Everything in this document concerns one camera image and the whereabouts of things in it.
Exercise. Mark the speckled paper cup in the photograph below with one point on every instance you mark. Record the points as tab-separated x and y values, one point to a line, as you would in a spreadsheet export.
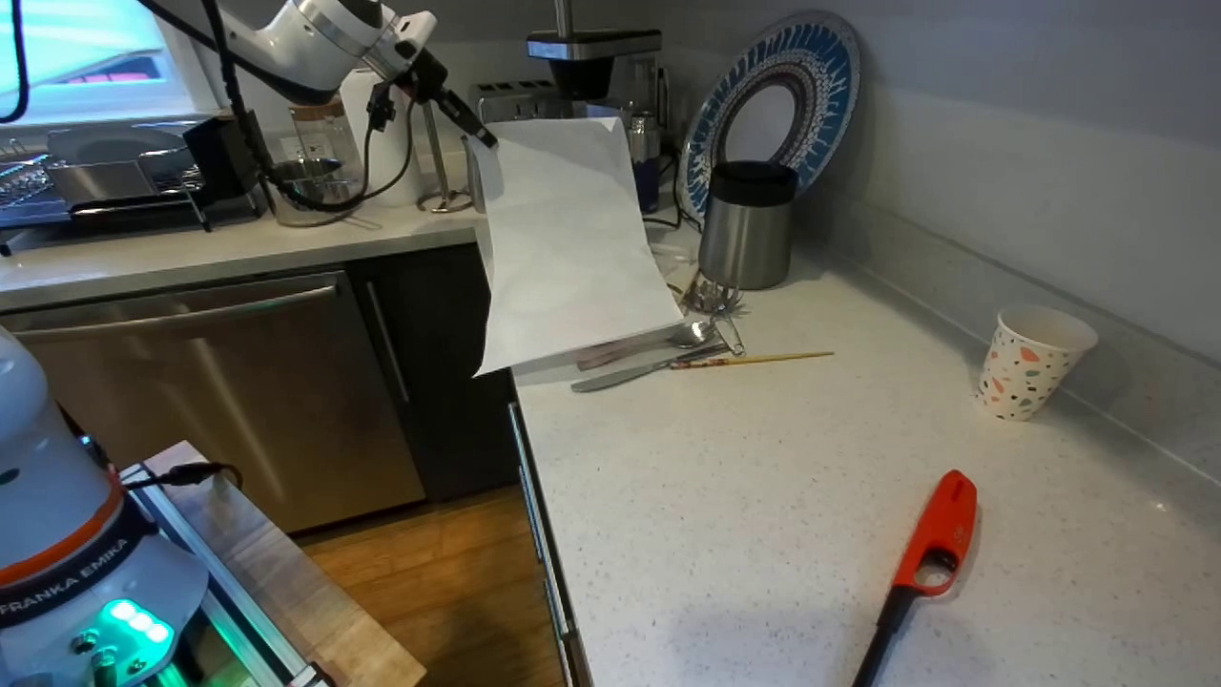
1023	369

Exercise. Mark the steel thermal carafe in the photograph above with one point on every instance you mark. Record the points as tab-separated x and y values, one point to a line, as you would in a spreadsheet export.
749	235

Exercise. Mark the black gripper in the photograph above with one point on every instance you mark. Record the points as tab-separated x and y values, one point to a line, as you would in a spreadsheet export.
424	73

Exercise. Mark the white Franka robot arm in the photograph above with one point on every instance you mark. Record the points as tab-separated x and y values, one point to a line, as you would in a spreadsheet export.
318	40

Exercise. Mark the bright window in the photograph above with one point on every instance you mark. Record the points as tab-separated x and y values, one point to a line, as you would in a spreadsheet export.
99	51

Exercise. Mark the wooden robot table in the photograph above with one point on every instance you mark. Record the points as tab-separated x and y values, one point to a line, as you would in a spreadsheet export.
330	625

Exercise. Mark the blue white decorative plate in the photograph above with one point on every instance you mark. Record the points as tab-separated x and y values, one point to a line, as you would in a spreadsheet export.
814	78

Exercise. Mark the glass jar wooden lid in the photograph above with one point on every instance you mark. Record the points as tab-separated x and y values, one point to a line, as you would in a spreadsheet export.
326	135

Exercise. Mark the black box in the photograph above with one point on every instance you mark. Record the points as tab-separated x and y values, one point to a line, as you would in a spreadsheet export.
225	158

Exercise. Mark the black silver coffee maker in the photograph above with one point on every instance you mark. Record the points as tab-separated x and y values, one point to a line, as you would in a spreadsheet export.
591	63

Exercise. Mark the thin wooden stick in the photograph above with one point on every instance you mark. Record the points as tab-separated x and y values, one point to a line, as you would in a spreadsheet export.
787	361

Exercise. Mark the narrow dark cabinet door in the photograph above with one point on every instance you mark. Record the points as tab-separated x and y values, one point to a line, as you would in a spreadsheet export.
441	383

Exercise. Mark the metal paper towel holder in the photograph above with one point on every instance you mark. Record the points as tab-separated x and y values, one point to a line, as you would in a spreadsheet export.
441	200

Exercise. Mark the silver toaster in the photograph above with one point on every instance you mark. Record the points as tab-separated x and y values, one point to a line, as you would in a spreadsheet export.
515	101

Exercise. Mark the stainless steel dishwasher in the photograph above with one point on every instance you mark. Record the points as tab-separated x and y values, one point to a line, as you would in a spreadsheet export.
228	394

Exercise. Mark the red black stick lighter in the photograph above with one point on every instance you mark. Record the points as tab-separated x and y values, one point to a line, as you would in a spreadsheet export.
941	522

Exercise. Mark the white paper towel sheet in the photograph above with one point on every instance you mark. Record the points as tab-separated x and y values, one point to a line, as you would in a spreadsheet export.
573	242

